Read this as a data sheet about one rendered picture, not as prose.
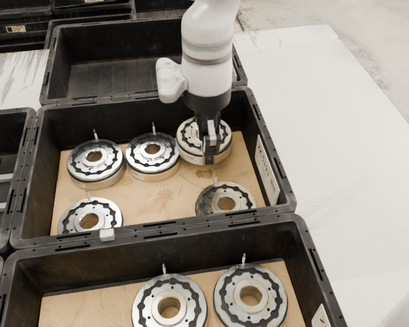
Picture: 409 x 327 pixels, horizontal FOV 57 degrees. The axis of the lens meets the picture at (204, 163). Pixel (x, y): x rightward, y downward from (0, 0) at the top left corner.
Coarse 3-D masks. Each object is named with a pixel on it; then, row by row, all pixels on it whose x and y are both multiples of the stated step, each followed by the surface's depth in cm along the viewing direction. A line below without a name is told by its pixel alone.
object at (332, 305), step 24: (264, 216) 53; (288, 216) 53; (96, 240) 50; (120, 240) 50; (144, 240) 50; (168, 240) 51; (312, 240) 50; (312, 264) 48; (0, 288) 46; (0, 312) 44; (336, 312) 44
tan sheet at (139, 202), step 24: (240, 144) 76; (192, 168) 72; (216, 168) 72; (240, 168) 72; (72, 192) 68; (96, 192) 68; (120, 192) 68; (144, 192) 68; (168, 192) 68; (192, 192) 68; (144, 216) 65; (168, 216) 65; (192, 216) 65
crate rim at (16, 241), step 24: (144, 96) 71; (264, 144) 63; (24, 192) 56; (288, 192) 56; (24, 216) 53; (216, 216) 53; (240, 216) 53; (24, 240) 50; (48, 240) 50; (72, 240) 50
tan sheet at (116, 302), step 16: (208, 272) 58; (112, 288) 56; (128, 288) 56; (208, 288) 56; (288, 288) 56; (48, 304) 54; (64, 304) 54; (80, 304) 54; (96, 304) 54; (112, 304) 54; (128, 304) 54; (208, 304) 54; (288, 304) 54; (48, 320) 53; (64, 320) 53; (80, 320) 53; (96, 320) 53; (112, 320) 53; (128, 320) 53; (208, 320) 53; (288, 320) 53
